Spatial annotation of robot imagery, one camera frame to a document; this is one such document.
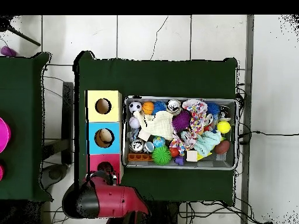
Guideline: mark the clear mesh bin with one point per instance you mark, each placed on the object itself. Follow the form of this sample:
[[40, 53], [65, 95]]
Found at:
[[125, 140]]

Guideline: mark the blue spiky ball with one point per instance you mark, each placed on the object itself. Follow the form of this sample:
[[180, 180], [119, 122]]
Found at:
[[214, 108]]

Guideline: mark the green cloth side table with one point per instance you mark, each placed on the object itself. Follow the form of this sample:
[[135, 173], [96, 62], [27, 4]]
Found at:
[[23, 93]]

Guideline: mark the colourful patterned cloth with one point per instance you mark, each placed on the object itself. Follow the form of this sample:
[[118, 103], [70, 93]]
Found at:
[[197, 119]]

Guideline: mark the wooden box with three holes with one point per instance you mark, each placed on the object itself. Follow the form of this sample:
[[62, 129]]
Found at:
[[91, 140]]

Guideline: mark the plain wooden cube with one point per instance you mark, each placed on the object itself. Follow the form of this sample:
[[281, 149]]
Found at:
[[191, 155]]

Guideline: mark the yellow ball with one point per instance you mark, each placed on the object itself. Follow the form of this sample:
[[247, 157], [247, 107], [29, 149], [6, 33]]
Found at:
[[224, 127]]

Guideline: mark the light teal knitted cloth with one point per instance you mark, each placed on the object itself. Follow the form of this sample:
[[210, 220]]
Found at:
[[208, 142]]

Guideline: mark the purple plastic cup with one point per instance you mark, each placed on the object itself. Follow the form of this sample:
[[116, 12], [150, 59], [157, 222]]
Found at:
[[7, 51]]

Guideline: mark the cream knitted cloth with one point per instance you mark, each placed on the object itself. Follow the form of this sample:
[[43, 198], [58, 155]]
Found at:
[[156, 125]]

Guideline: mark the small orange basketball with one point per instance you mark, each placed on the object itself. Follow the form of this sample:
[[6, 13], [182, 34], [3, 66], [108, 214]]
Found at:
[[148, 108]]

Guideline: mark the purple spiky ball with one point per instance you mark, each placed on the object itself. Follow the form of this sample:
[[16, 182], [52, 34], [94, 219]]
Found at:
[[181, 120]]

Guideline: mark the small soccer ball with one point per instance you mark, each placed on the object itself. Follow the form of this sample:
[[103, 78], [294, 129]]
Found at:
[[135, 106]]

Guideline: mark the pink round container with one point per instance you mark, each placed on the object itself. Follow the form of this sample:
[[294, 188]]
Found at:
[[3, 134]]

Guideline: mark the orange toy block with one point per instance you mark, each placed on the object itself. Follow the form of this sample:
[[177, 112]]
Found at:
[[139, 157]]

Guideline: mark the dark red ball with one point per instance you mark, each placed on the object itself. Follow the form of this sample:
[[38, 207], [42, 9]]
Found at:
[[222, 147]]

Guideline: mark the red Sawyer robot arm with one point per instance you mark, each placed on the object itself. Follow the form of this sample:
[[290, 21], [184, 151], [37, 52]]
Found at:
[[112, 200]]

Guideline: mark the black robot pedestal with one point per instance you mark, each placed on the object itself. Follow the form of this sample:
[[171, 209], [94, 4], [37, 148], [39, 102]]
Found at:
[[168, 214]]

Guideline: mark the green fuzzy toy with eyes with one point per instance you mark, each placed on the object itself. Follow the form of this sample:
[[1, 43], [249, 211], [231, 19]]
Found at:
[[161, 155]]

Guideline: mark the black tripod leg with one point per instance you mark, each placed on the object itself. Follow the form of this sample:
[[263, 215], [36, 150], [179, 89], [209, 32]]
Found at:
[[23, 36]]

